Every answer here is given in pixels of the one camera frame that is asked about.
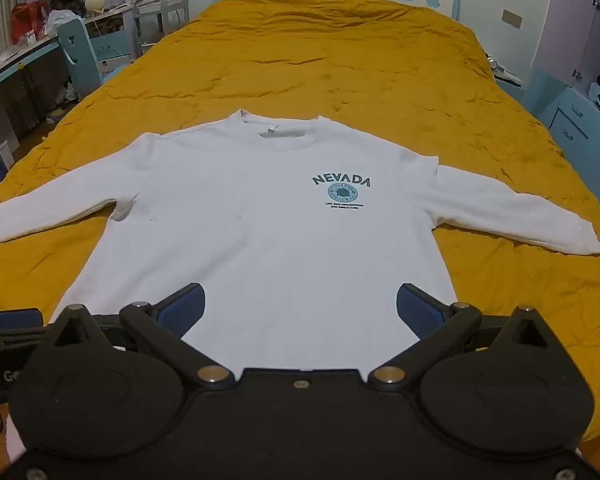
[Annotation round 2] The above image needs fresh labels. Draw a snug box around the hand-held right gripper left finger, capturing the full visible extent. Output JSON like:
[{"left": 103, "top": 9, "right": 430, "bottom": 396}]
[{"left": 44, "top": 282, "right": 235, "bottom": 392}]

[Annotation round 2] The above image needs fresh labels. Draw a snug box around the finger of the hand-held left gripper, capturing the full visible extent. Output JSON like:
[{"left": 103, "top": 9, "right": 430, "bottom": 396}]
[{"left": 0, "top": 310, "right": 45, "bottom": 332}]

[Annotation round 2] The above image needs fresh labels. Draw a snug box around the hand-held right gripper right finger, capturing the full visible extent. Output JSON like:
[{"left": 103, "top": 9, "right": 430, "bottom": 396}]
[{"left": 367, "top": 282, "right": 567, "bottom": 392}]

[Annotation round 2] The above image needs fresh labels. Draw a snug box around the white printed sweatshirt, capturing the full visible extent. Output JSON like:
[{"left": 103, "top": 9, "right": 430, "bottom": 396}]
[{"left": 0, "top": 109, "right": 600, "bottom": 372}]

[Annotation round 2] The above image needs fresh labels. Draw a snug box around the pair of sneakers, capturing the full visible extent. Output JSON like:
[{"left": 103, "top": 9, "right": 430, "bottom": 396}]
[{"left": 46, "top": 79, "right": 79, "bottom": 124}]

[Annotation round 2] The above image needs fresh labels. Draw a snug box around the blue nightstand with drawers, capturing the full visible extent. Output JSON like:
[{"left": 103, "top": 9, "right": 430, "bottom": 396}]
[{"left": 522, "top": 67, "right": 600, "bottom": 161}]

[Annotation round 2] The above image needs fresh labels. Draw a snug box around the yellow quilted blanket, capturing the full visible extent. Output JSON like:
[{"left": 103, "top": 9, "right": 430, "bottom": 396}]
[{"left": 0, "top": 0, "right": 600, "bottom": 443}]

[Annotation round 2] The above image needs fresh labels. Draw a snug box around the white desk with blue edge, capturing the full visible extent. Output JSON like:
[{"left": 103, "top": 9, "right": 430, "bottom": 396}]
[{"left": 0, "top": 0, "right": 137, "bottom": 166}]

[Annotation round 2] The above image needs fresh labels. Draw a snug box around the blue chair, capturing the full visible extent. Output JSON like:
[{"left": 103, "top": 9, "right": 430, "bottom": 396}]
[{"left": 57, "top": 15, "right": 132, "bottom": 101}]

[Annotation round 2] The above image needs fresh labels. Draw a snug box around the white chair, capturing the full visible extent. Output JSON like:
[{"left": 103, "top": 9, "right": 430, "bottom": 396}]
[{"left": 132, "top": 0, "right": 192, "bottom": 58}]

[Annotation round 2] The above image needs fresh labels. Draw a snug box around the red bag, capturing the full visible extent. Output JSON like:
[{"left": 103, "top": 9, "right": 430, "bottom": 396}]
[{"left": 10, "top": 2, "right": 49, "bottom": 44}]

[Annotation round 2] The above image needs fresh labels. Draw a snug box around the white wardrobe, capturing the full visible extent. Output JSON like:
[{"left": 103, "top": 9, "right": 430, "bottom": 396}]
[{"left": 530, "top": 0, "right": 600, "bottom": 111}]

